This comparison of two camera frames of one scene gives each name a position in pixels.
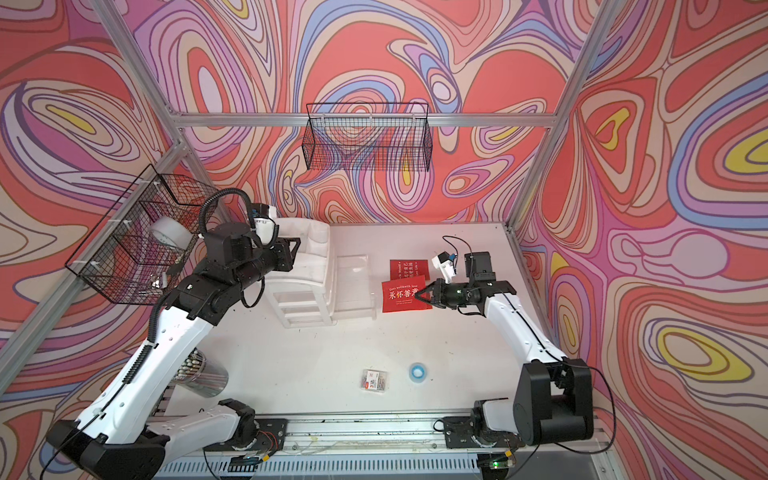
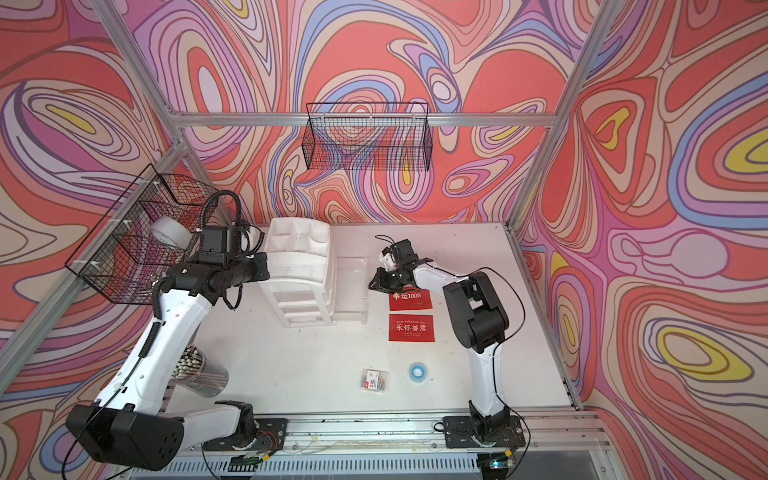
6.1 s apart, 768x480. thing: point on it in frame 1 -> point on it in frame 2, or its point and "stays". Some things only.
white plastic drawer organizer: x=303 y=296 stays
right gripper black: x=439 y=297 -> x=381 y=285
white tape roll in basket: x=172 y=232 stays
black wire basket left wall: x=126 y=259 stays
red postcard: x=399 y=295 -> x=411 y=328
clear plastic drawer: x=352 y=288 stays
